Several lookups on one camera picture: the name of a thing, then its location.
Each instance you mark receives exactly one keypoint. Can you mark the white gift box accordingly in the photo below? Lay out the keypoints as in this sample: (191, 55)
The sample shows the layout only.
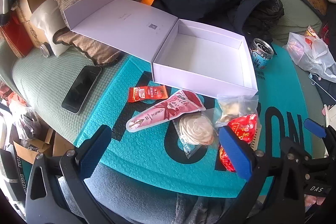
(126, 24)

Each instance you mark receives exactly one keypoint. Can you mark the round metal tin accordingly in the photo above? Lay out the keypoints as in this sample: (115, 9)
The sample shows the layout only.
(45, 50)

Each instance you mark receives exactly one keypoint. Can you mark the open cardboard box with flaps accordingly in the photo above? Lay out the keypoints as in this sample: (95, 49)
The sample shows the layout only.
(44, 146)

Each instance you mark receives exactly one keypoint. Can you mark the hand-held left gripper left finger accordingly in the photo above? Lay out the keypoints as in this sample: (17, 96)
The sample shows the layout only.
(93, 153)

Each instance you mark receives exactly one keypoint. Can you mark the rose-shaped pastry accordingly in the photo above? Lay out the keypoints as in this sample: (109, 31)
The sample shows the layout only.
(195, 129)

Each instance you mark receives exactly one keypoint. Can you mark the white plastic bag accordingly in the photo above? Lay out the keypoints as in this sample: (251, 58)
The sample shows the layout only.
(309, 56)

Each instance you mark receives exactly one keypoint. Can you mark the black smartphone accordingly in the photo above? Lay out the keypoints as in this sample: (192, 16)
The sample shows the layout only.
(80, 90)

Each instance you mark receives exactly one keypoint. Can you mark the green sofa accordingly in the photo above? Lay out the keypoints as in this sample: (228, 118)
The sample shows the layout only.
(44, 77)

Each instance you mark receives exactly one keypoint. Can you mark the clear zip bag of snacks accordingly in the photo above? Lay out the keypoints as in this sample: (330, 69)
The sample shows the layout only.
(228, 108)

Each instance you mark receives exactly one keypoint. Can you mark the blue can of pearls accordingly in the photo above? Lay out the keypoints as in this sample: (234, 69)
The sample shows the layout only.
(260, 61)

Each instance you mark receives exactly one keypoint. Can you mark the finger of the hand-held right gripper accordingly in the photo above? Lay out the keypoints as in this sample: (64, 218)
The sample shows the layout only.
(296, 148)
(313, 128)

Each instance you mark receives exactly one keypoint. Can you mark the pink cone-shaped packet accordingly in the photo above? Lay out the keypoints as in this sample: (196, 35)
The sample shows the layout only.
(162, 113)

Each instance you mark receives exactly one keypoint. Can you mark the brown cardboard box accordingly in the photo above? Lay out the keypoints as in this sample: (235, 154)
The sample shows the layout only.
(27, 22)

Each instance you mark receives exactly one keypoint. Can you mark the navy jacket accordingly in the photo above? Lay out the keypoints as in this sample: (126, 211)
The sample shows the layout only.
(210, 1)

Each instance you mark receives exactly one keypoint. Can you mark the teal bubble mailer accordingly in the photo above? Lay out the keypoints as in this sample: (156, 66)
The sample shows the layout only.
(136, 148)

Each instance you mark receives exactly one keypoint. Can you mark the person's right hand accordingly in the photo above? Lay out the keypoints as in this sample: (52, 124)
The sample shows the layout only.
(313, 201)

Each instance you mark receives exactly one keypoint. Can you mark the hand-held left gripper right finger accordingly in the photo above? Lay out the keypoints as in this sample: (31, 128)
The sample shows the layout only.
(233, 150)

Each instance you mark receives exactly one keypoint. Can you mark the red ketchup sachet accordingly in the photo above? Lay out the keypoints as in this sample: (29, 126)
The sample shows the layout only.
(147, 94)

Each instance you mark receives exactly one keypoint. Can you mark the red candy packet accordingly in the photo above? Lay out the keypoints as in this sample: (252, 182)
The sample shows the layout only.
(242, 127)

